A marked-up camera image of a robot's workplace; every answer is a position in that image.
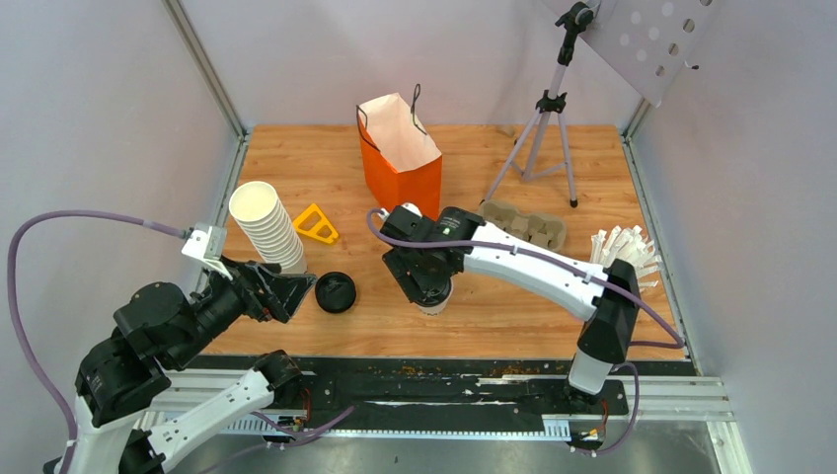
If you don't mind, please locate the perforated grey metal panel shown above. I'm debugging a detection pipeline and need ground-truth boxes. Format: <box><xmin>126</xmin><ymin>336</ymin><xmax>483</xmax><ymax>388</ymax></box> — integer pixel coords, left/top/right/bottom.
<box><xmin>544</xmin><ymin>0</ymin><xmax>724</xmax><ymax>108</ymax></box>

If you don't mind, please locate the silver camera tripod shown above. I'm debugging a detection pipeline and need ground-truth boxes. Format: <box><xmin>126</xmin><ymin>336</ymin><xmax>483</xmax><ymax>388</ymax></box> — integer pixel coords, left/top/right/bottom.
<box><xmin>482</xmin><ymin>1</ymin><xmax>601</xmax><ymax>209</ymax></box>

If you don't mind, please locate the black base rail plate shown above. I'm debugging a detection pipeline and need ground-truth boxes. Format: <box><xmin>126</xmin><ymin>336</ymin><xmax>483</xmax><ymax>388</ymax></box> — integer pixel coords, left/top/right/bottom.
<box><xmin>190</xmin><ymin>354</ymin><xmax>698</xmax><ymax>436</ymax></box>

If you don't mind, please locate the brown cardboard cup carrier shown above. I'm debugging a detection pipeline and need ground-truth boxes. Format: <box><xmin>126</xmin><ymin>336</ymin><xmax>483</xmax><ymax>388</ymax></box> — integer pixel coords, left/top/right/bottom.
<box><xmin>477</xmin><ymin>199</ymin><xmax>568</xmax><ymax>253</ymax></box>

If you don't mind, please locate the yellow triangular plastic piece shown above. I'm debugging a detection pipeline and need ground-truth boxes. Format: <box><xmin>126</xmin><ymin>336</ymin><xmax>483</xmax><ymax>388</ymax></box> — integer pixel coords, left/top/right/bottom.
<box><xmin>292</xmin><ymin>203</ymin><xmax>340</xmax><ymax>245</ymax></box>

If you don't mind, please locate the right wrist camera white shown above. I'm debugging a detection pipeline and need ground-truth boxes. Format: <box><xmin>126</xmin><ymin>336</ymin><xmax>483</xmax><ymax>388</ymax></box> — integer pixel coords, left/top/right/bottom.
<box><xmin>401</xmin><ymin>202</ymin><xmax>423</xmax><ymax>217</ymax></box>

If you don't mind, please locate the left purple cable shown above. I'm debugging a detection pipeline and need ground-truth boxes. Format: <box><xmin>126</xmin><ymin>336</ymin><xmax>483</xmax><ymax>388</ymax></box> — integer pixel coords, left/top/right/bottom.
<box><xmin>6</xmin><ymin>209</ymin><xmax>192</xmax><ymax>474</ymax></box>

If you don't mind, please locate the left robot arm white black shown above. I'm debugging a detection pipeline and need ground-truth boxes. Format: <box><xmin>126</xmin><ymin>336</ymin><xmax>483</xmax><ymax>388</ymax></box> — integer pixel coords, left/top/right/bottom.
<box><xmin>42</xmin><ymin>258</ymin><xmax>317</xmax><ymax>473</ymax></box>

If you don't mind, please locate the white paper coffee cup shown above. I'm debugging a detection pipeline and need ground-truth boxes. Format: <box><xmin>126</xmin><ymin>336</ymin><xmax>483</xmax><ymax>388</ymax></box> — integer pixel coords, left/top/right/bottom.
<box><xmin>414</xmin><ymin>287</ymin><xmax>453</xmax><ymax>316</ymax></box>

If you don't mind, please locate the black coffee cup lid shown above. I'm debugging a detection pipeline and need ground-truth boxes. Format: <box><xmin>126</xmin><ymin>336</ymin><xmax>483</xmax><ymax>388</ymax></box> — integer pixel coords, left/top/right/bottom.
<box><xmin>314</xmin><ymin>272</ymin><xmax>357</xmax><ymax>314</ymax></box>

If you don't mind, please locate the pink holder with white straws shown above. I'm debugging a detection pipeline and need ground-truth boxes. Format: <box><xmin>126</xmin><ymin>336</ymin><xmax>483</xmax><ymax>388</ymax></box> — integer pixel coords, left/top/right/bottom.
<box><xmin>589</xmin><ymin>225</ymin><xmax>662</xmax><ymax>291</ymax></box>

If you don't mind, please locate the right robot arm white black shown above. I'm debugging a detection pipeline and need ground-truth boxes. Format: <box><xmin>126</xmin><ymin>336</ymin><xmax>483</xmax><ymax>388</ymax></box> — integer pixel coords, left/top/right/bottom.
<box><xmin>367</xmin><ymin>203</ymin><xmax>642</xmax><ymax>413</ymax></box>

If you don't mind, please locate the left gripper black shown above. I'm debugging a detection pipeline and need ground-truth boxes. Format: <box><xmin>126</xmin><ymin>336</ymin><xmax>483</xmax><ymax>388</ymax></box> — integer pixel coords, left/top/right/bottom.
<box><xmin>170</xmin><ymin>251</ymin><xmax>320</xmax><ymax>365</ymax></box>

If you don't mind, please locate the orange paper bag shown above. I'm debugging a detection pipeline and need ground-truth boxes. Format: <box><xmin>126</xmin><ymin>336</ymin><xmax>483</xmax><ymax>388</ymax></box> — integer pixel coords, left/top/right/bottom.
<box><xmin>355</xmin><ymin>84</ymin><xmax>443</xmax><ymax>218</ymax></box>

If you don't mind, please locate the stack of white paper cups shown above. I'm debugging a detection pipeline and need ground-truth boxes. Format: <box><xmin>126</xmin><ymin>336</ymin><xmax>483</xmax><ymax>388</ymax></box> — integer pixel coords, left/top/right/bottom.
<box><xmin>228</xmin><ymin>181</ymin><xmax>308</xmax><ymax>274</ymax></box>

